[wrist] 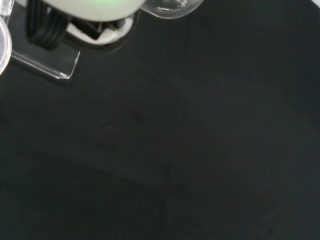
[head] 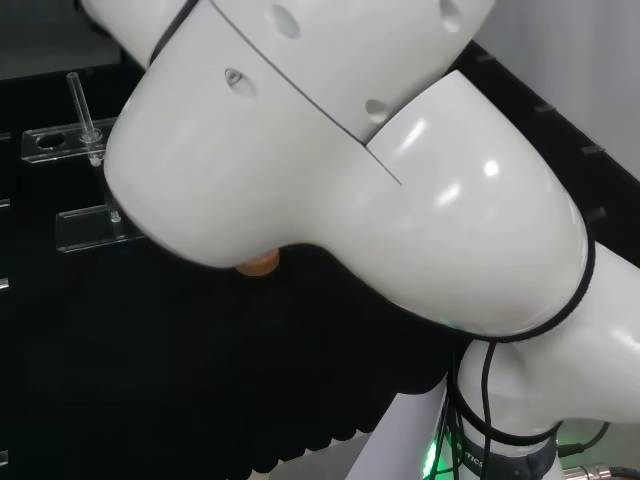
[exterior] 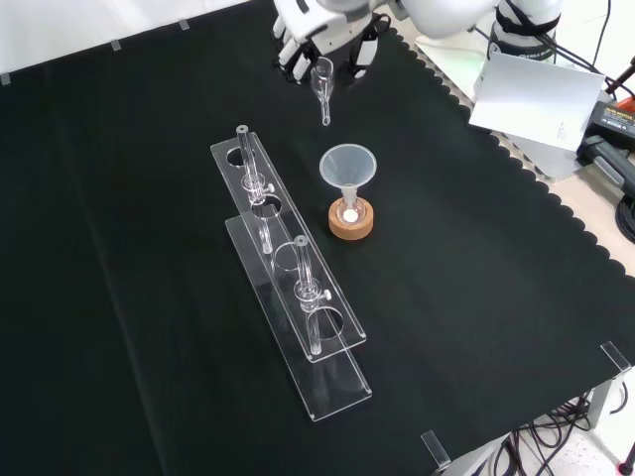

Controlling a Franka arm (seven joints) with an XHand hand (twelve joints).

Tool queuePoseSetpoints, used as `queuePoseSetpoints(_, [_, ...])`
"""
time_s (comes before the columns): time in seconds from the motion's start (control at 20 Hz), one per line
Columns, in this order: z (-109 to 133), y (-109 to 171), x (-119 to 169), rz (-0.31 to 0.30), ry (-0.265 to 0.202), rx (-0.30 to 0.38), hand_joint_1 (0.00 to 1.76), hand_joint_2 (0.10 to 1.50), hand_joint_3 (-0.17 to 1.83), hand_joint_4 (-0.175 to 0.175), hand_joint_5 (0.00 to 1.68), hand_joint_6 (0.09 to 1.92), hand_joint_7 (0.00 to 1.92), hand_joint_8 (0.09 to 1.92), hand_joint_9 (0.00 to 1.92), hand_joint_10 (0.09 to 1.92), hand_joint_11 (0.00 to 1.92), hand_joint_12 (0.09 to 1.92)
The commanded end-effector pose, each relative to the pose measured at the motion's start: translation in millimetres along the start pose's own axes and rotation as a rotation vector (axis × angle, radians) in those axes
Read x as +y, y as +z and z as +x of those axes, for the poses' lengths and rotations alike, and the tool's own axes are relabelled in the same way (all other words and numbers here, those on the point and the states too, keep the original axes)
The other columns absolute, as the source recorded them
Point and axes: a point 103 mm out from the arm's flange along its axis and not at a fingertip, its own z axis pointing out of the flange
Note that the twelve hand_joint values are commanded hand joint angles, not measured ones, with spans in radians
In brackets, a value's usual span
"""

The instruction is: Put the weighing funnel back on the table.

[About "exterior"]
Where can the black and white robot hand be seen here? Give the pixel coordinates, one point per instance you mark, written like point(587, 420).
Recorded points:
point(317, 25)

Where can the translucent plastic funnel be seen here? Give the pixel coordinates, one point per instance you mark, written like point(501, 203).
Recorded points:
point(347, 166)

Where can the clear acrylic funnel stand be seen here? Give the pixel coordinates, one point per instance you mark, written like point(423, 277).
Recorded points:
point(292, 277)

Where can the small round-bottom glass flask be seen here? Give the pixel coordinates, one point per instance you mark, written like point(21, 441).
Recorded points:
point(351, 214)

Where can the white card board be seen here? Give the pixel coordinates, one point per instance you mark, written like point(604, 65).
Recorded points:
point(536, 99)

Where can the black table cloth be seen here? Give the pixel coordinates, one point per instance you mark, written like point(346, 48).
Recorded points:
point(149, 248)

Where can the black power adapter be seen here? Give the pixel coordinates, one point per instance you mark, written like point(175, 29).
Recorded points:
point(615, 119)

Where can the black clamp tool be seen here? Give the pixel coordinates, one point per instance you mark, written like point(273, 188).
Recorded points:
point(607, 161)

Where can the clear acrylic table clamp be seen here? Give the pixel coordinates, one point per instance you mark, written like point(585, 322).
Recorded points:
point(435, 448)
point(616, 357)

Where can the pale base plate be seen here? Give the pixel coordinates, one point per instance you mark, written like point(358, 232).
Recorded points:
point(446, 54)

